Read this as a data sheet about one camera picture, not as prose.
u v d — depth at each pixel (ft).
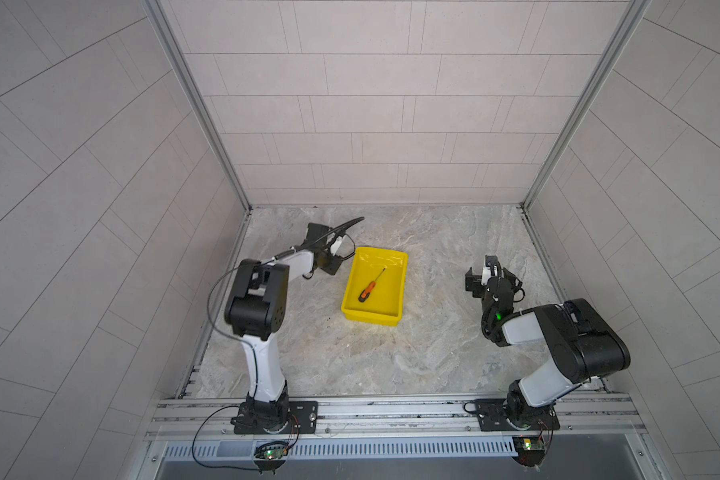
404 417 2.37
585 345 1.48
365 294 2.98
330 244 2.86
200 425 2.28
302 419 2.32
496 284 2.37
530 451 2.24
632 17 2.33
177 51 2.52
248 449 2.25
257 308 1.68
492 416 2.32
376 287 3.08
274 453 2.11
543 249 3.56
